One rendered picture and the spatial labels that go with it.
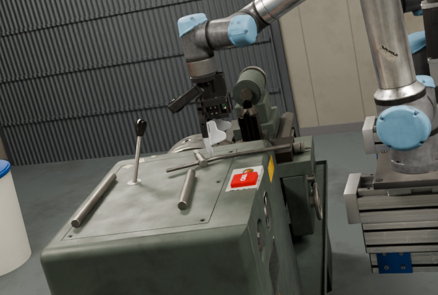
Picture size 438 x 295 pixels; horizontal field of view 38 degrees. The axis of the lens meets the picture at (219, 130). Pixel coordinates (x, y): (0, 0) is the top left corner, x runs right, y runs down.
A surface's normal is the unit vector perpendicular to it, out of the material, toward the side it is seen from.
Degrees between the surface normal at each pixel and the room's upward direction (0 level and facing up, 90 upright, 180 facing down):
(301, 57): 90
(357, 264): 0
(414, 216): 90
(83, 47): 90
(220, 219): 0
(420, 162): 73
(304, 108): 90
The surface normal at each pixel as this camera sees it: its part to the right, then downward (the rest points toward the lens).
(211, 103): -0.17, 0.33
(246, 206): -0.21, -0.94
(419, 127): -0.34, 0.47
